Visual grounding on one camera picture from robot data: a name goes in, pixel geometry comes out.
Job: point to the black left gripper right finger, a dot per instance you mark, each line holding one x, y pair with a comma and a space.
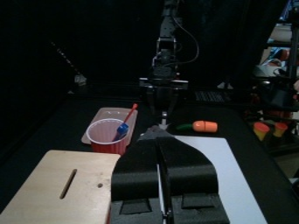
188, 175

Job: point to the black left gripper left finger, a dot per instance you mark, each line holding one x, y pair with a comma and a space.
133, 175

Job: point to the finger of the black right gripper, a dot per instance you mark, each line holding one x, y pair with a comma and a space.
172, 99
152, 100

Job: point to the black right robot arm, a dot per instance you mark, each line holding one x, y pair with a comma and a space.
167, 32

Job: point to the white flat board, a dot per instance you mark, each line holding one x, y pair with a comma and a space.
233, 180

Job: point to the light wooden cutting board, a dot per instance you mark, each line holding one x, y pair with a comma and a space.
57, 189

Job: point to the black vent grille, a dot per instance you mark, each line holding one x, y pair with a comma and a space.
209, 96

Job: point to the pink plastic tray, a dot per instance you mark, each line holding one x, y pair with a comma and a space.
116, 115

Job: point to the orange toy carrot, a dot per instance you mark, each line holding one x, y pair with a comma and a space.
200, 126

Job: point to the red plastic cup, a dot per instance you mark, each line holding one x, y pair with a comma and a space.
104, 140

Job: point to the yellow toy cup orange top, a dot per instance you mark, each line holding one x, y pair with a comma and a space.
260, 130
279, 129

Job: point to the small white bracket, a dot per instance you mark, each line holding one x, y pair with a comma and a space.
80, 79

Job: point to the black frame post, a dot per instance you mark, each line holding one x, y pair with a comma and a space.
292, 43

